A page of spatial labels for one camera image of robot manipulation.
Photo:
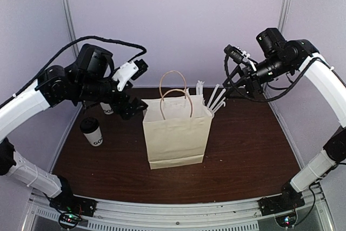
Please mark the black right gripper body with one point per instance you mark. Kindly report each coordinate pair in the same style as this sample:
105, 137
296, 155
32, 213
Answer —
255, 82

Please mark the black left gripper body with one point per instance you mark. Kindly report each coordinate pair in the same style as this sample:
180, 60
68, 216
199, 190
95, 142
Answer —
93, 91

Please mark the white paper coffee cup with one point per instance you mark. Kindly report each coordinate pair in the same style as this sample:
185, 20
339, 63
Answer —
95, 138

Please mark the brown paper takeout bag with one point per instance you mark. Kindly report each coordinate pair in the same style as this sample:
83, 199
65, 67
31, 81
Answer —
176, 129

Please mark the black plastic cup lid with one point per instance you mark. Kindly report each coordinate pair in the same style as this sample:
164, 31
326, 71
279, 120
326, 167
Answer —
89, 125

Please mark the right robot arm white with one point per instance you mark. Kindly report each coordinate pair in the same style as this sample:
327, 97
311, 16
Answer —
308, 98

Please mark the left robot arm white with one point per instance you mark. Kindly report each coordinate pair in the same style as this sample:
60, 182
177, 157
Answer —
53, 86

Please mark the stack of white paper cups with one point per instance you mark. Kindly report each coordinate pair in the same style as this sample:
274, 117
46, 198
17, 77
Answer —
107, 109

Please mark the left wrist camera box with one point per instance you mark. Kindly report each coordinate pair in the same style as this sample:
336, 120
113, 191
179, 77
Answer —
93, 61

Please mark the right aluminium corner post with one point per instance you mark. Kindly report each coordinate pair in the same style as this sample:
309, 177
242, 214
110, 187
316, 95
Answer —
285, 7

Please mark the aluminium corner post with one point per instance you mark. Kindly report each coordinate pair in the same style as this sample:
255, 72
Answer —
68, 19
285, 7

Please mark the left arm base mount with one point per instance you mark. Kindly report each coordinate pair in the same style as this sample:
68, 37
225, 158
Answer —
71, 208

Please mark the left aluminium corner post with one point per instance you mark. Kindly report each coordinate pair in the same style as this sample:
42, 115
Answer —
68, 19

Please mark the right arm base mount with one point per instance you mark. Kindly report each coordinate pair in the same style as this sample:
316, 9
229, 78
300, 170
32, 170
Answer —
283, 206

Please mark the aluminium front rail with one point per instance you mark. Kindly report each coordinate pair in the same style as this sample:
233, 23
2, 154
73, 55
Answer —
234, 215

